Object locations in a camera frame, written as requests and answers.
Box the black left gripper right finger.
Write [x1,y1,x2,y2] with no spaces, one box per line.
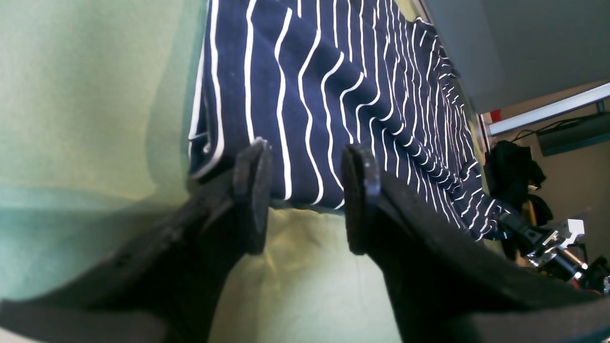
[341,145,609,343]

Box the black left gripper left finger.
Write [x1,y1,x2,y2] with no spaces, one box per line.
[1,138,272,343]

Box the navy white striped T-shirt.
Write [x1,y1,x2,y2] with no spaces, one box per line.
[189,0,509,241]

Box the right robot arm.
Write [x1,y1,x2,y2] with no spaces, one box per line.
[499,213,609,297]

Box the light green table cloth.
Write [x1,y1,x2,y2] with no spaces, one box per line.
[1,0,400,343]

